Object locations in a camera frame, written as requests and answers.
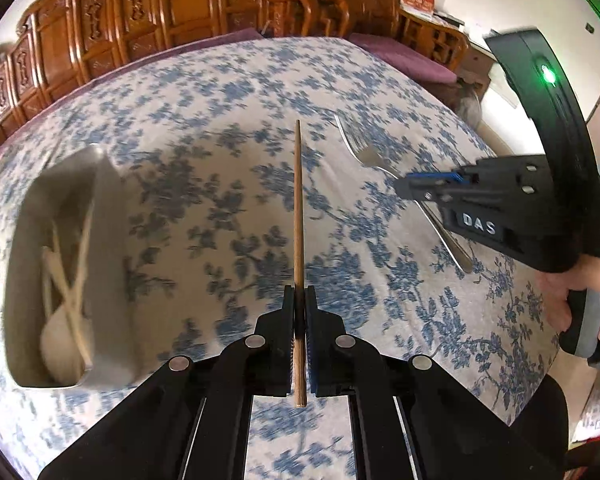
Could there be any steel dinner fork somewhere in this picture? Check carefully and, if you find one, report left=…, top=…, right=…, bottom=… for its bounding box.
left=334, top=114, right=474, bottom=274

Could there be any cream chopstick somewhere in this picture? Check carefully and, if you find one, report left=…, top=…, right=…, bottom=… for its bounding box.
left=61, top=199, right=96, bottom=356
left=45, top=216, right=93, bottom=368

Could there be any white ceramic soup spoon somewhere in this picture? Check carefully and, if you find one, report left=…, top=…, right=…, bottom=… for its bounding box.
left=40, top=246, right=86, bottom=387

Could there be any person's right hand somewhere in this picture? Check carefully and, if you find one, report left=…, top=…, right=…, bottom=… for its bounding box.
left=538, top=255, right=600, bottom=340

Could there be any grey rectangular utensil tray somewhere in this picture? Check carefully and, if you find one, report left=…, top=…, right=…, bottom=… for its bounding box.
left=3, top=145, right=138, bottom=390

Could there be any purple bench cushion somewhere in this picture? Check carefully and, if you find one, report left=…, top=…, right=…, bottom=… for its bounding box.
left=349, top=32, right=457, bottom=84

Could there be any wooden armchair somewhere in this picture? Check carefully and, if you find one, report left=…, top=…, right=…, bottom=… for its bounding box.
left=256, top=0, right=351, bottom=39

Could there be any carved wooden screen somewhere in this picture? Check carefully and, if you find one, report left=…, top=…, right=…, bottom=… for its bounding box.
left=0, top=0, right=399, bottom=146

